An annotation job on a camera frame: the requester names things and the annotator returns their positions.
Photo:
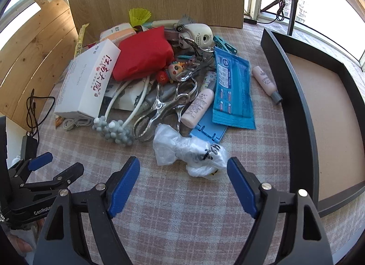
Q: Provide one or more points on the blue plastic flat piece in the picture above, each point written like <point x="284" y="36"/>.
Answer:
<point x="207" y="130"/>

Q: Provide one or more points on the pink lotion bottle grey cap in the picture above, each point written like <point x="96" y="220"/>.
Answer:
<point x="266" y="83"/>

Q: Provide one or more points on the white box red characters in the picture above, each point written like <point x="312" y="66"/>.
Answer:
<point x="84" y="86"/>

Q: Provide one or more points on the teal clothes peg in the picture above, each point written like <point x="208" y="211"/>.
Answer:
<point x="222" y="44"/>

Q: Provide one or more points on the orange white tissue pack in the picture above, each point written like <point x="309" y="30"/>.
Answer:
<point x="117" y="33"/>

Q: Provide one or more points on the dragon figurine keychain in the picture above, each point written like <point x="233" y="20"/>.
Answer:
<point x="168" y="75"/>

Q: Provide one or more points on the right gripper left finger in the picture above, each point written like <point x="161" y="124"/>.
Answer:
<point x="62" y="240"/>

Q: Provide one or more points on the yellow plastic shuttlecock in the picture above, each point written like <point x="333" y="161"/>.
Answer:
<point x="139" y="16"/>

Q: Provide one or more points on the black tray with cardboard bottom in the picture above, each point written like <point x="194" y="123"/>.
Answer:
<point x="324" y="114"/>

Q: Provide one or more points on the white round plug adapter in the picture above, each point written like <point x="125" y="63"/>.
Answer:
<point x="199" y="33"/>

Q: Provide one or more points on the metal scissors clamp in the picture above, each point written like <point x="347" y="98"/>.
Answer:
<point x="183" y="94"/>

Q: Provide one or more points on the white plastic bag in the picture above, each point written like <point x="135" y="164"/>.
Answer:
<point x="203" y="159"/>

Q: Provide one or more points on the blue wet wipes packet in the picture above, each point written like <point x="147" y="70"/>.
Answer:
<point x="232" y="104"/>

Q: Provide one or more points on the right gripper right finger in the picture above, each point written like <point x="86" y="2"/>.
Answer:
<point x="304" y="240"/>

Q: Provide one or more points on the red cloth pouch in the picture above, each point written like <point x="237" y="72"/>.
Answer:
<point x="143" y="54"/>

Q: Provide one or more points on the pink tube bottle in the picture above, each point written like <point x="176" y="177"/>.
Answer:
<point x="197" y="108"/>

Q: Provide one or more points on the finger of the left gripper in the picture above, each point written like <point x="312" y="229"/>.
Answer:
<point x="40" y="161"/>
<point x="59" y="181"/>

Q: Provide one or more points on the white sunscreen bottle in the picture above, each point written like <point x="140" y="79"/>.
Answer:
<point x="169" y="24"/>

